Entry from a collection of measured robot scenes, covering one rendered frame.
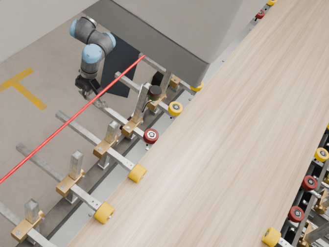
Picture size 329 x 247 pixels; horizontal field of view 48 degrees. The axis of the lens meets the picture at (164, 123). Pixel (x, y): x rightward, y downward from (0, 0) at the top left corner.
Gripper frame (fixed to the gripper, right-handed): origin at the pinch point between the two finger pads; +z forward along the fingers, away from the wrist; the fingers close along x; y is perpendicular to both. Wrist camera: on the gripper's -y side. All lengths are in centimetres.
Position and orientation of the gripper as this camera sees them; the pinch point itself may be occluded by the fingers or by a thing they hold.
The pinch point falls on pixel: (87, 98)
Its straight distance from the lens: 210.9
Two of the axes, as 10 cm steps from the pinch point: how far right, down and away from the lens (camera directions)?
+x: -5.4, 6.0, -5.9
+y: -8.0, -5.9, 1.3
